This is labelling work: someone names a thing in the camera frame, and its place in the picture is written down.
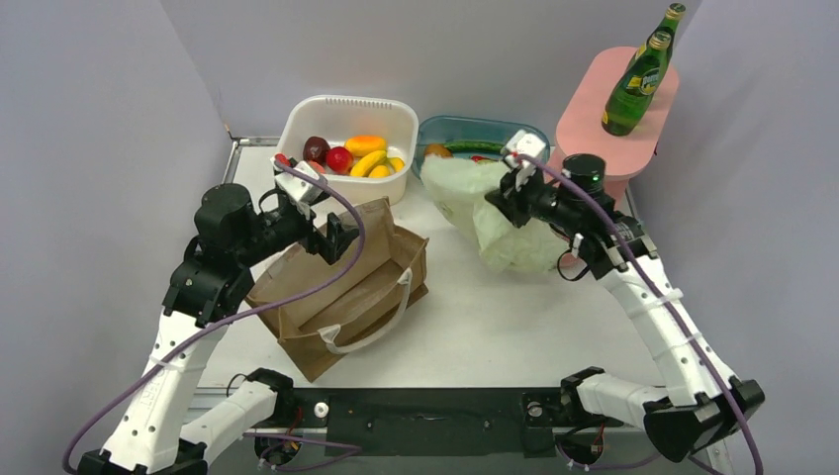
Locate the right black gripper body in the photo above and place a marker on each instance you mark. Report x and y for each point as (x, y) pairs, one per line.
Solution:
(535, 199)

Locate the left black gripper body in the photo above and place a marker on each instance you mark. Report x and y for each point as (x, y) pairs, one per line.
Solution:
(298, 226)

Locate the red tomato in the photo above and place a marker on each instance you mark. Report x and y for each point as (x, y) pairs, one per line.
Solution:
(339, 160)

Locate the green plastic grocery bag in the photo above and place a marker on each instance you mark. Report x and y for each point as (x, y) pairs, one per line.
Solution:
(457, 188)

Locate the yellow banana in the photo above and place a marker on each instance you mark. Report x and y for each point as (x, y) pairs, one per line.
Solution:
(368, 162)

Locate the brown paper tote bag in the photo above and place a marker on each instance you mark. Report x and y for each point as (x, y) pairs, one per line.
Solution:
(320, 313)

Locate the pink three-tier shelf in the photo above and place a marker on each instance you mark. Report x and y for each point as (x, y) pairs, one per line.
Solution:
(582, 127)

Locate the small green bottle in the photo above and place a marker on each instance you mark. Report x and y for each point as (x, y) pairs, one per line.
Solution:
(632, 95)

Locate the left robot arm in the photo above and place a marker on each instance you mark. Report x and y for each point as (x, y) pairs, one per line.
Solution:
(202, 301)

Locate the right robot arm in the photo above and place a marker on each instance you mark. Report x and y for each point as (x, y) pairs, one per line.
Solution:
(701, 400)

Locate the pink peach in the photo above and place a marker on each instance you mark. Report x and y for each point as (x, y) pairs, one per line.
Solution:
(317, 167)

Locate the red chili pepper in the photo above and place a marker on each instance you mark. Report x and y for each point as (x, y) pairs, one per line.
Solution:
(481, 159)

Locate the green cucumber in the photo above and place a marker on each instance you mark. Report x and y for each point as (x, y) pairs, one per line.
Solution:
(474, 147)

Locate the dark red fruit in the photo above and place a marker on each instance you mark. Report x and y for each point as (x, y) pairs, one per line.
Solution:
(316, 150)

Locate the yellow orange mango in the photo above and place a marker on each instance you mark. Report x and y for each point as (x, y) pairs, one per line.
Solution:
(361, 145)

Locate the brown potato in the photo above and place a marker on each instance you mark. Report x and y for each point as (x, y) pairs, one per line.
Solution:
(437, 149)

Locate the white plastic basin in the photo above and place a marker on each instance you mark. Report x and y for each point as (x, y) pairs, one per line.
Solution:
(337, 118)

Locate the teal plastic tray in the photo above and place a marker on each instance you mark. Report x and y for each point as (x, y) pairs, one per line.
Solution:
(447, 128)

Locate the green glass bottle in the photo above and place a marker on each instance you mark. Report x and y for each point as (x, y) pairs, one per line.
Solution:
(668, 24)

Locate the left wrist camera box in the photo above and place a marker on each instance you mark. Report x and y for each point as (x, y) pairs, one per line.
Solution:
(294, 193)

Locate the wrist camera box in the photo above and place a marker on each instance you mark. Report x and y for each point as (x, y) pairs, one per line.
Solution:
(294, 193)
(519, 152)

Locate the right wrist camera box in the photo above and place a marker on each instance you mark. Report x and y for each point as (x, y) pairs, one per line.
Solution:
(519, 152)

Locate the aluminium table rail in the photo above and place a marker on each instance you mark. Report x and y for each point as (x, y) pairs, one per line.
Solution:
(238, 145)

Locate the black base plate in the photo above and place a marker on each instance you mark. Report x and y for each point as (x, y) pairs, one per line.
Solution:
(435, 421)

